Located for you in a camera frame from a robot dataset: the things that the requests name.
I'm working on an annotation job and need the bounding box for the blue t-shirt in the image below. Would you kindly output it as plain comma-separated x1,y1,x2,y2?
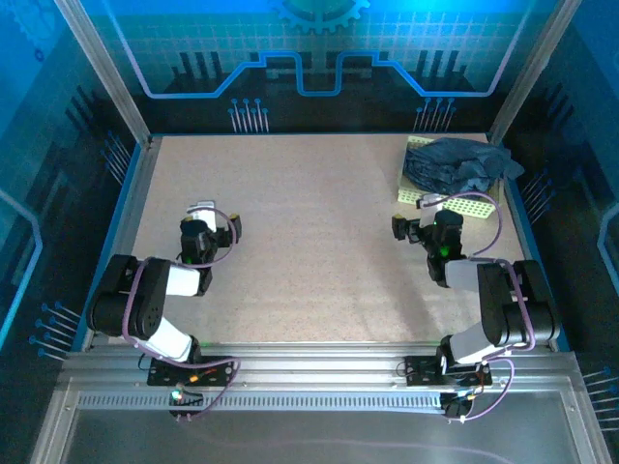
403,137,526,194

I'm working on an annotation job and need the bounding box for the pale yellow perforated basket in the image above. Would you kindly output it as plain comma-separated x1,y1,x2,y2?
397,134,505,220

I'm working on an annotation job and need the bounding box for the aluminium extrusion beam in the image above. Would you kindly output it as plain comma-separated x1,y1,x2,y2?
60,340,579,395

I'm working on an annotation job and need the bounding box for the small black electronics module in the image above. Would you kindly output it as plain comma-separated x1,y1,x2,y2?
167,381,205,420
442,391,474,422

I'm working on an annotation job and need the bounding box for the grey metal shelf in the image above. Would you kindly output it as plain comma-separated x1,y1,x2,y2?
28,376,613,464

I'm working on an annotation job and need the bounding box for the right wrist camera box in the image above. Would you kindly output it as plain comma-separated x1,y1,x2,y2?
416,192,444,228

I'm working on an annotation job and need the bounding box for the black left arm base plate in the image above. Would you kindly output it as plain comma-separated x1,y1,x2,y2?
146,356,237,387

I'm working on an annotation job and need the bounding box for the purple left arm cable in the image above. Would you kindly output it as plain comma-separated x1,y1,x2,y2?
119,206,243,422

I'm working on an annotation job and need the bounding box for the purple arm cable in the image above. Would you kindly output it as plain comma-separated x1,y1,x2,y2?
119,206,243,422
419,190,538,424

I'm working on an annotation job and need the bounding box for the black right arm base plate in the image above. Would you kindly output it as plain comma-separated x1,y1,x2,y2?
404,356,493,387

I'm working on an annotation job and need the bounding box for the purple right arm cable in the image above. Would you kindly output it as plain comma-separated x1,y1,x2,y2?
419,190,538,424

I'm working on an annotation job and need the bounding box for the aluminium frame post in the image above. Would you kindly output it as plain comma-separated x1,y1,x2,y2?
52,0,154,147
487,0,584,147

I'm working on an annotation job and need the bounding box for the slotted aluminium cable duct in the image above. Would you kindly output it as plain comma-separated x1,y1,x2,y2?
76,390,458,415

